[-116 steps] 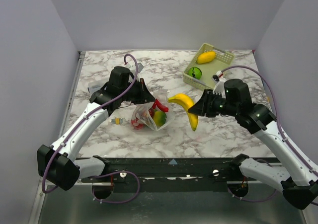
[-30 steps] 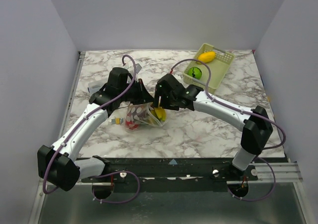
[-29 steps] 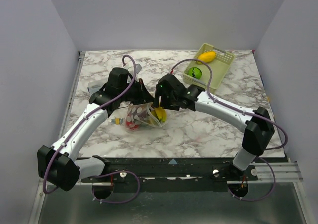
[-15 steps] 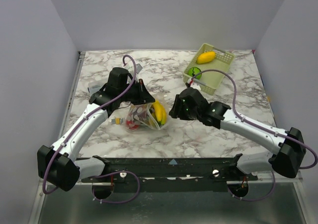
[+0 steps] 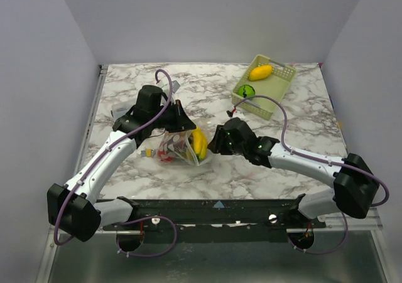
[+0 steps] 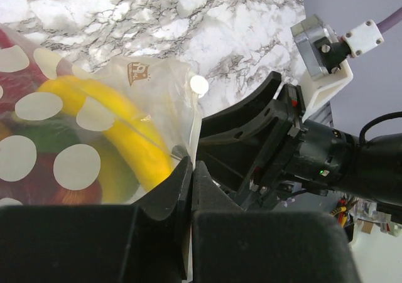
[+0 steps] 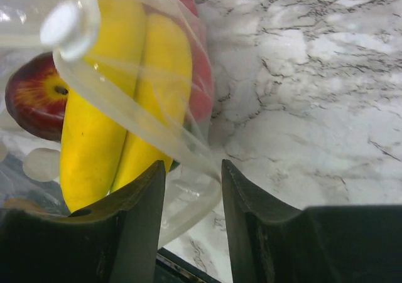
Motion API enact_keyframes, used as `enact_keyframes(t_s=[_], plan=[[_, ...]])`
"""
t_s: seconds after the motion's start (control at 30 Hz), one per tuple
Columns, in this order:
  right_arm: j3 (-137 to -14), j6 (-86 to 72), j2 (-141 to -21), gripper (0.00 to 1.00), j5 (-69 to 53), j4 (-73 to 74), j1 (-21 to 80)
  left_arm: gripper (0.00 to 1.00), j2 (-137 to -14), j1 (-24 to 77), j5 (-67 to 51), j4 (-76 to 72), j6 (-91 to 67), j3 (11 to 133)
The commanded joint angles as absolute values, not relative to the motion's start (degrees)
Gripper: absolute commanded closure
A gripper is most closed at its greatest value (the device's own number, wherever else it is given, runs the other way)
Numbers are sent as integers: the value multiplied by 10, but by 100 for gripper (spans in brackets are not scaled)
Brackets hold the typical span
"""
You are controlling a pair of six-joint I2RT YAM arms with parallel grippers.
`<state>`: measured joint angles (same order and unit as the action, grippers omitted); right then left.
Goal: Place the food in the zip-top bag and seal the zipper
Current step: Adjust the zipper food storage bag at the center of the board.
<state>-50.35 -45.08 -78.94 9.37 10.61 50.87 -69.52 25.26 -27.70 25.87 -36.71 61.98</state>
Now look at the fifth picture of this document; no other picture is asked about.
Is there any clear zip top bag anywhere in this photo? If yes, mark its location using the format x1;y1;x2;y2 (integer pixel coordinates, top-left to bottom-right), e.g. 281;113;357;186
156;118;212;166

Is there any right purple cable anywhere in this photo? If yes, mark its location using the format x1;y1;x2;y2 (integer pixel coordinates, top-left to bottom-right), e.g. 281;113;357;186
227;95;390;255

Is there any cream plastic basket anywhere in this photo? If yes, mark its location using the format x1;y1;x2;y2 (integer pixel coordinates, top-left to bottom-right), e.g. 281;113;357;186
231;55;296;120

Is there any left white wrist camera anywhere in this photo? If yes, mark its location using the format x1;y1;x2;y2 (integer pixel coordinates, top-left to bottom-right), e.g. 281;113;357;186
157;80;180;95

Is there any aluminium frame rail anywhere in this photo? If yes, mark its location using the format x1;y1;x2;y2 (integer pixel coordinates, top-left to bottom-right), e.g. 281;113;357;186
325;208;383;230

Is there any yellow toy lemon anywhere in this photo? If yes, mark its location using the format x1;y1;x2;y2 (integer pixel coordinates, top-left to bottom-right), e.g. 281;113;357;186
248;65;273;81

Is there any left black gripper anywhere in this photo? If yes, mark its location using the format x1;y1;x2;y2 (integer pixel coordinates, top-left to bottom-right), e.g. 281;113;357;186
151;99;197;133

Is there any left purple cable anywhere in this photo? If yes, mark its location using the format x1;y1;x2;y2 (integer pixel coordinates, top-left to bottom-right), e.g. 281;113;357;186
53;69;178;245

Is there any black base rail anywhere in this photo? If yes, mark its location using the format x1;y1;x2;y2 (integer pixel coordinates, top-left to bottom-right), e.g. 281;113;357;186
103;200;325;243

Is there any clear plastic screw box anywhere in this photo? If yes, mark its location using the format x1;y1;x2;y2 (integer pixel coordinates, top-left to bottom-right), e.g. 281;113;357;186
111;101;133;120

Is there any red toy bell pepper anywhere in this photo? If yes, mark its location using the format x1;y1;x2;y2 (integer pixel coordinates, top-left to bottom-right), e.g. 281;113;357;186
156;151;176;163

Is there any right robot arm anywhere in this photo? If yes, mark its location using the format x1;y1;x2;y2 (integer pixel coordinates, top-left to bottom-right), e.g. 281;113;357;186
208;117;379;228

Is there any yellow toy banana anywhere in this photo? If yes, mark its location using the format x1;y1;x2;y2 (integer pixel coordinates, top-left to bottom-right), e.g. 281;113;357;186
191;127;208;160

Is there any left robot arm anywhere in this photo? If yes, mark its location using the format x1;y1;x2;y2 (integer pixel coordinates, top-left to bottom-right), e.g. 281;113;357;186
46;82;196;242

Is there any purple cable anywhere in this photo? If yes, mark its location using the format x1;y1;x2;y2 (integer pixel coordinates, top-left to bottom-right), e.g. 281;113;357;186
53;69;178;245
227;95;390;255

